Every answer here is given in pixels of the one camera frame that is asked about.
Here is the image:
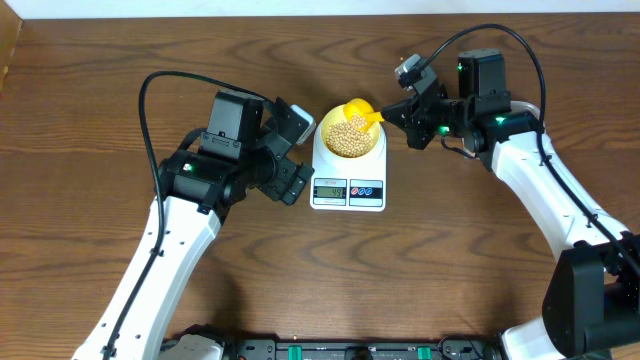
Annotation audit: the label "soybeans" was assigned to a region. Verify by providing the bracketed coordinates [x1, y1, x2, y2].
[325, 122, 373, 158]
[349, 114, 370, 133]

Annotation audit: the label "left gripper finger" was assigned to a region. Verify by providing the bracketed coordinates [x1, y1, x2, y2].
[277, 158, 314, 205]
[272, 97, 301, 153]

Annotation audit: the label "soybeans in bowl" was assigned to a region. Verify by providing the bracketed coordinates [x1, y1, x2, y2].
[325, 122, 373, 158]

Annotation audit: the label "yellow plastic bowl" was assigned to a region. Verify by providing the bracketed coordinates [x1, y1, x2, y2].
[320, 104, 382, 155]

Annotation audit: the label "white digital kitchen scale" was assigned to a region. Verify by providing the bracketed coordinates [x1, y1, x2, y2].
[309, 121, 387, 212]

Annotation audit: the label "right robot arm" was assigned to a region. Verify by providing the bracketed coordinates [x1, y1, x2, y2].
[382, 49, 639, 359]

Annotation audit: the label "wooden side panel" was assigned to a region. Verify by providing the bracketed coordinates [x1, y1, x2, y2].
[0, 0, 23, 88]

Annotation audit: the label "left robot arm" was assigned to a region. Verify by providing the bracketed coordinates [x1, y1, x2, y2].
[74, 90, 315, 359]

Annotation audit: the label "yellow measuring scoop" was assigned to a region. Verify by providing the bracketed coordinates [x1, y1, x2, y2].
[343, 98, 384, 130]

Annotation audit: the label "clear plastic container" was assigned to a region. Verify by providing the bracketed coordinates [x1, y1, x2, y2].
[511, 101, 540, 119]

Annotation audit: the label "black cable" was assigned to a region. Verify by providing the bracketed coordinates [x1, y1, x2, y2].
[417, 23, 640, 281]
[99, 69, 276, 360]

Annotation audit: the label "left black cable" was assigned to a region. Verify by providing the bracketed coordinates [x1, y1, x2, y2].
[99, 69, 276, 360]

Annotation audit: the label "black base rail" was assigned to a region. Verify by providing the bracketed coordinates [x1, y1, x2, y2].
[159, 337, 612, 360]

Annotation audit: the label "right black cable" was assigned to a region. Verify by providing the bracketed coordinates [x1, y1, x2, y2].
[417, 23, 640, 281]

